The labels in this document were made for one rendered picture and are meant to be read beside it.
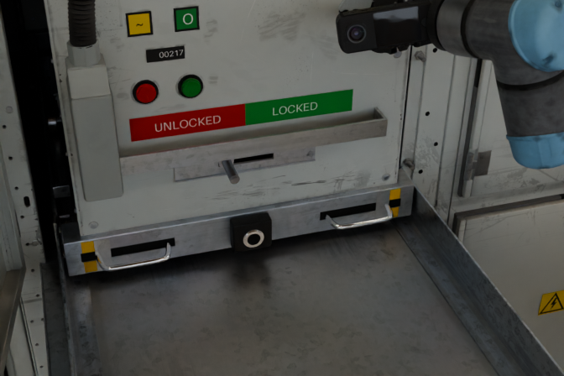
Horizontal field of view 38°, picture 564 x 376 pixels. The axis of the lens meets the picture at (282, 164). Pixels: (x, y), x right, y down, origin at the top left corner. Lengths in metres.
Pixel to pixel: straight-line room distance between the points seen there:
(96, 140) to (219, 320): 0.32
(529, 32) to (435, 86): 0.48
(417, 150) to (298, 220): 0.24
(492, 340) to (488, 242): 0.39
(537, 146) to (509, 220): 0.61
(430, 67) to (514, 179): 0.29
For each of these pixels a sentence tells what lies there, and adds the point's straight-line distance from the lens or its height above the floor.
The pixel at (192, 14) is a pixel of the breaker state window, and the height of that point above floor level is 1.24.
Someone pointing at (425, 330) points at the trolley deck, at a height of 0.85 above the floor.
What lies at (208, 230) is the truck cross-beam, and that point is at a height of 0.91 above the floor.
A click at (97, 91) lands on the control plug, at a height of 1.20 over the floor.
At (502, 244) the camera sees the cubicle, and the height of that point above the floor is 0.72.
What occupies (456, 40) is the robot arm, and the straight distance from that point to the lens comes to 0.91.
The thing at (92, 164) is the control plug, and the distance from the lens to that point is 1.00.
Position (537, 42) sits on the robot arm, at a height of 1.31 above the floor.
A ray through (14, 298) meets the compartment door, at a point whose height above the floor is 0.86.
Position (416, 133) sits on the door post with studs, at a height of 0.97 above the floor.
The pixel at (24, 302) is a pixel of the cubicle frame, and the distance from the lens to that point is 1.34.
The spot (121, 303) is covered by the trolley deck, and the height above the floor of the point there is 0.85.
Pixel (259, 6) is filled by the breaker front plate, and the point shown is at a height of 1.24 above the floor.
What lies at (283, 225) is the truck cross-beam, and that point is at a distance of 1.25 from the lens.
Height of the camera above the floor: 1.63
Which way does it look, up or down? 32 degrees down
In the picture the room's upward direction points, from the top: 1 degrees clockwise
